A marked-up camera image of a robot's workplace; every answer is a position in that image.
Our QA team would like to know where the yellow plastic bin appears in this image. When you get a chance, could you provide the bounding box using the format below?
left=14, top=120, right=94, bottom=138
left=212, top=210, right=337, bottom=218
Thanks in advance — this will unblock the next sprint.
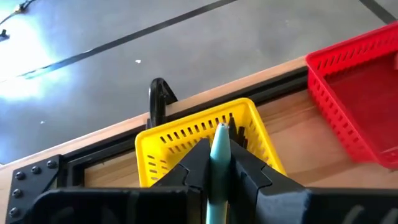
left=134, top=97, right=287, bottom=188

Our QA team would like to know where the teal pen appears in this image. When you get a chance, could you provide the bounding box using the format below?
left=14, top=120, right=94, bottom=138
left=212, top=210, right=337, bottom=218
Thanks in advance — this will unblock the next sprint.
left=205, top=123, right=233, bottom=224

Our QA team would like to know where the thin floor cable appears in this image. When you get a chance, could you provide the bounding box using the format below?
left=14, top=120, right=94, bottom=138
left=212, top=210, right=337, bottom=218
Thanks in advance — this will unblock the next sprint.
left=0, top=0, right=37, bottom=25

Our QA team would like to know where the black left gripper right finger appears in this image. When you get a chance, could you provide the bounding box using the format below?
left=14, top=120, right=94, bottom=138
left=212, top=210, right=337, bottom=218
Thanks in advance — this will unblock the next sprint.
left=229, top=140, right=312, bottom=224

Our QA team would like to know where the black pen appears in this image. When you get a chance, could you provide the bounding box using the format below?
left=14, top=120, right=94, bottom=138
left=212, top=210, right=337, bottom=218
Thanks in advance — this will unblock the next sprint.
left=236, top=126, right=249, bottom=149

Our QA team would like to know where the red plastic bin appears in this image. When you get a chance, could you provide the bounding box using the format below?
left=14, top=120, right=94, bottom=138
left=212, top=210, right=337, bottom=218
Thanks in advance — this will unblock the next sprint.
left=305, top=22, right=398, bottom=170

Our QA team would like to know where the black table clamp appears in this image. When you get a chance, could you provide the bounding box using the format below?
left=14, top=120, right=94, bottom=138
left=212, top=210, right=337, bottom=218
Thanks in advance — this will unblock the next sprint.
left=146, top=77, right=178, bottom=128

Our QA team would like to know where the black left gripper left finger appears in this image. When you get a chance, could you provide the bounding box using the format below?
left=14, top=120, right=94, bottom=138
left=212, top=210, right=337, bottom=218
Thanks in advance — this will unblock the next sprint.
left=152, top=139, right=211, bottom=190

